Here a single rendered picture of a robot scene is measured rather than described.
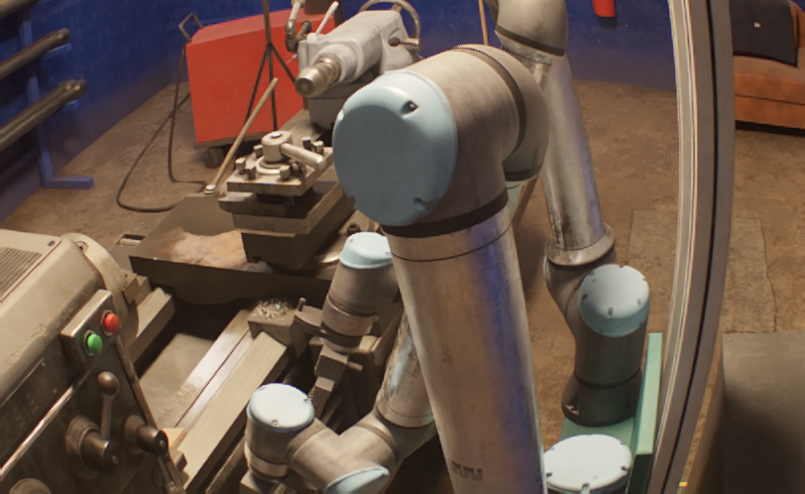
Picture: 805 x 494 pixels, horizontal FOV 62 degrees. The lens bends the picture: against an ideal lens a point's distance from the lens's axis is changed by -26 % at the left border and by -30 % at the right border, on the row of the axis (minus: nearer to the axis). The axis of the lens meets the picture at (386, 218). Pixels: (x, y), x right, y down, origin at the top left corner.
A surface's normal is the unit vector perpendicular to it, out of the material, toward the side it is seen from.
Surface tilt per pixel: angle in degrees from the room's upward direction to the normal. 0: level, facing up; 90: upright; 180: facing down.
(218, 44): 90
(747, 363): 0
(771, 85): 90
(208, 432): 36
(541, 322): 0
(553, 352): 0
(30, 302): 45
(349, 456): 25
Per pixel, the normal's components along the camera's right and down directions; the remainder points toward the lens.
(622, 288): -0.10, -0.85
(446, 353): -0.44, 0.41
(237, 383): 0.46, -0.69
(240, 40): 0.02, 0.44
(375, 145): -0.65, 0.29
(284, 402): 0.15, -0.77
